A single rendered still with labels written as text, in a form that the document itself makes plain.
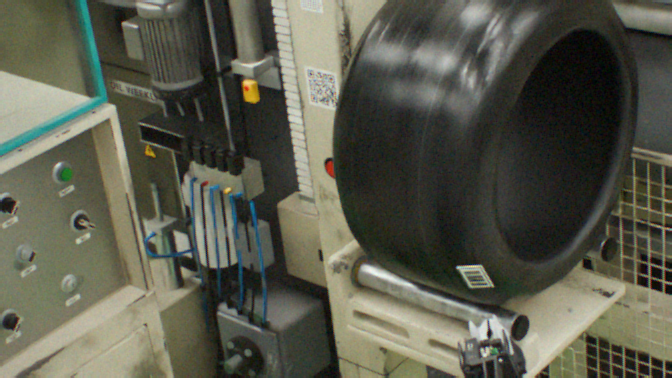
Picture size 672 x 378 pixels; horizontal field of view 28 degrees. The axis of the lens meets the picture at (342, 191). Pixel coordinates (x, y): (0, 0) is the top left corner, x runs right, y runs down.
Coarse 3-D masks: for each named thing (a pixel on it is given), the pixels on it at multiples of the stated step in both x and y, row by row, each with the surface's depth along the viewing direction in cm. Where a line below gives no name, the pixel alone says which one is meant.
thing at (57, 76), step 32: (0, 0) 211; (32, 0) 215; (64, 0) 220; (0, 32) 212; (32, 32) 217; (64, 32) 221; (0, 64) 213; (32, 64) 218; (64, 64) 223; (96, 64) 227; (0, 96) 215; (32, 96) 219; (64, 96) 224; (96, 96) 230; (0, 128) 216; (32, 128) 221
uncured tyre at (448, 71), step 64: (448, 0) 209; (512, 0) 205; (576, 0) 212; (384, 64) 208; (448, 64) 202; (512, 64) 202; (576, 64) 243; (384, 128) 207; (448, 128) 200; (512, 128) 253; (576, 128) 247; (384, 192) 209; (448, 192) 202; (512, 192) 252; (576, 192) 245; (384, 256) 221; (448, 256) 209; (512, 256) 214; (576, 256) 231
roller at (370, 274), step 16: (368, 272) 240; (384, 272) 239; (384, 288) 238; (400, 288) 236; (416, 288) 234; (432, 288) 233; (416, 304) 235; (432, 304) 232; (448, 304) 230; (464, 304) 228; (480, 304) 227; (464, 320) 228; (480, 320) 226; (512, 320) 222; (528, 320) 224; (512, 336) 222
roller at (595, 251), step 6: (600, 234) 242; (600, 240) 240; (606, 240) 240; (612, 240) 240; (594, 246) 240; (600, 246) 240; (606, 246) 239; (612, 246) 241; (588, 252) 241; (594, 252) 241; (600, 252) 240; (606, 252) 239; (612, 252) 241; (600, 258) 241; (606, 258) 240; (612, 258) 242
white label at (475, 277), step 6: (462, 270) 210; (468, 270) 209; (474, 270) 209; (480, 270) 209; (462, 276) 211; (468, 276) 211; (474, 276) 211; (480, 276) 210; (486, 276) 210; (468, 282) 212; (474, 282) 212; (480, 282) 212; (486, 282) 211
